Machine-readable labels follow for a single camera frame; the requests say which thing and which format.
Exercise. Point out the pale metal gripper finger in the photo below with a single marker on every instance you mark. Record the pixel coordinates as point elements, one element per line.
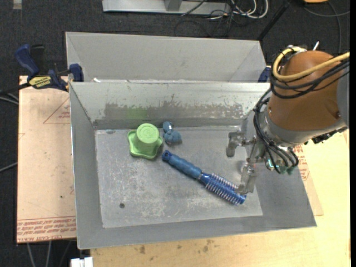
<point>232,143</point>
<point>247,181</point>

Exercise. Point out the blue hairbrush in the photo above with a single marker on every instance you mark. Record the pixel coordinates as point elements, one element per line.
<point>194,172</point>

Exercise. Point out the blue toy animal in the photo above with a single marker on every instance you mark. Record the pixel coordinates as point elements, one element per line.
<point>172,135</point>

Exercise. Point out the grey metal bin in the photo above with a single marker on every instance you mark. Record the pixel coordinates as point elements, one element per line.
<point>167,193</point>

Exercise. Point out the green plastic cup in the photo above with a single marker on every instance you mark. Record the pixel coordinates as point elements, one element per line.
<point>146,142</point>

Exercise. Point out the brown cardboard board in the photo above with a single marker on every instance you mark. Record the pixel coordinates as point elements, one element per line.
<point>44,160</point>

